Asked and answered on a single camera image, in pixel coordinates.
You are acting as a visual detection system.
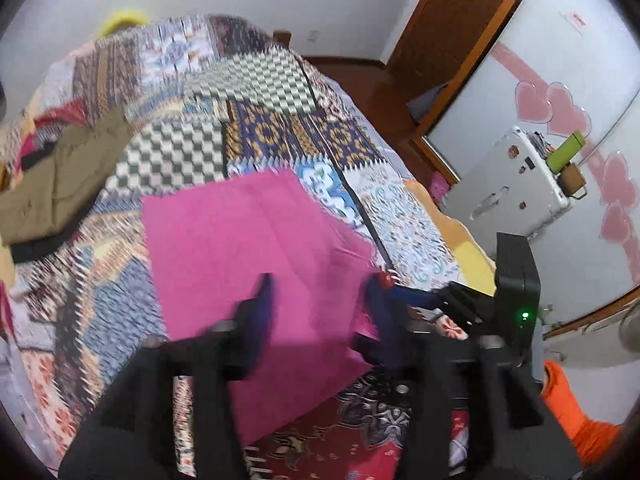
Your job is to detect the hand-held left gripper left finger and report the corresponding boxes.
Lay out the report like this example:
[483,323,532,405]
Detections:
[57,272,276,480]

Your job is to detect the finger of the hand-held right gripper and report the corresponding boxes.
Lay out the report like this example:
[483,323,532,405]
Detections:
[390,282,497,326]

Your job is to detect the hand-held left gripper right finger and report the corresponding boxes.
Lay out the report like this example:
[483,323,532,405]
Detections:
[350,275,583,480]

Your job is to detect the pink pants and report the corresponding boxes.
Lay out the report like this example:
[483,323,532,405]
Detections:
[141,169,383,448]

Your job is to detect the person's right forearm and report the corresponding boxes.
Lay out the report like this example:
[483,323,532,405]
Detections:
[542,360,624,466]

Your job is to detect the yellow bed sheet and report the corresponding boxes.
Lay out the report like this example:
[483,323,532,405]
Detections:
[405,180,497,295]

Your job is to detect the pink small object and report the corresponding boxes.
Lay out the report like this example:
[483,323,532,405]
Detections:
[430,172,452,206]

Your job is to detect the brown mug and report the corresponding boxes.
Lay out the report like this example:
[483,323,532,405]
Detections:
[559,164,589,199]

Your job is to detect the green bottle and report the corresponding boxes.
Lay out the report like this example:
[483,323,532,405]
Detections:
[546,131,586,171]

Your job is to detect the patchwork printed blanket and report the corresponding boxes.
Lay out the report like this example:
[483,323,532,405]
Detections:
[0,14,496,478]

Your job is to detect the olive green garment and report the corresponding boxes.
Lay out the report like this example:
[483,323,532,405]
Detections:
[0,107,137,247]

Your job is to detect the paper note sticker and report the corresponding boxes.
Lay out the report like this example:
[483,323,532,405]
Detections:
[560,10,589,36]

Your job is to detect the wooden door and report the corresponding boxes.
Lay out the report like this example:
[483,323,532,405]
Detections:
[387,0,543,111]

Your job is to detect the yellow curved object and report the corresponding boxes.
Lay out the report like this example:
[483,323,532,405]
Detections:
[97,7,147,37]

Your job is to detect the black strap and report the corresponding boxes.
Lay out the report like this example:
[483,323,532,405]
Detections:
[10,230,77,264]

